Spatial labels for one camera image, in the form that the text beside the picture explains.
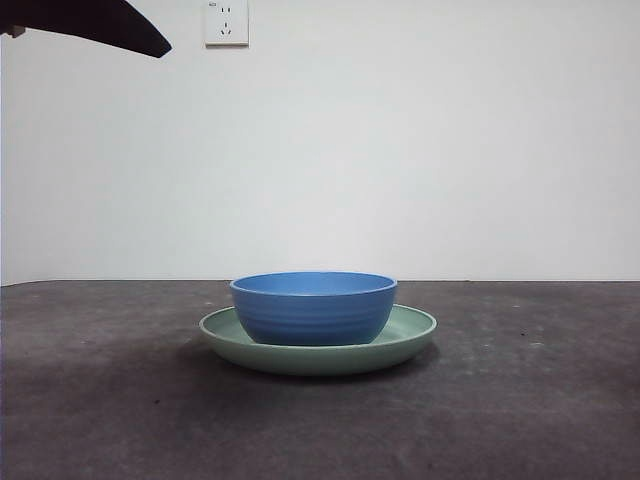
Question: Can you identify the blue ribbed bowl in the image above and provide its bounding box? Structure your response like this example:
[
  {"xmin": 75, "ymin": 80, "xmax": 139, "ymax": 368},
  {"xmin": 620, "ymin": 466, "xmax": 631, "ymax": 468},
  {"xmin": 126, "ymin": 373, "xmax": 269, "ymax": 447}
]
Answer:
[{"xmin": 229, "ymin": 271, "xmax": 400, "ymax": 346}]

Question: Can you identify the green round plate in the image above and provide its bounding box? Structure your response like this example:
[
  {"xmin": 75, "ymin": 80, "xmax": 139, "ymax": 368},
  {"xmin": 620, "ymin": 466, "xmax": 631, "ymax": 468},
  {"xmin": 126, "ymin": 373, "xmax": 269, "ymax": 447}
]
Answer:
[{"xmin": 198, "ymin": 303, "xmax": 439, "ymax": 377}]

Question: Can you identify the white wall socket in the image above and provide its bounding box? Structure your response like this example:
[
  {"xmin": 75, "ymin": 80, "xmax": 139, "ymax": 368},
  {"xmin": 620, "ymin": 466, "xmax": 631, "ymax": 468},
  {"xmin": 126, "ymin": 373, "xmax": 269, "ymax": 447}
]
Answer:
[{"xmin": 204, "ymin": 0, "xmax": 250, "ymax": 49}]

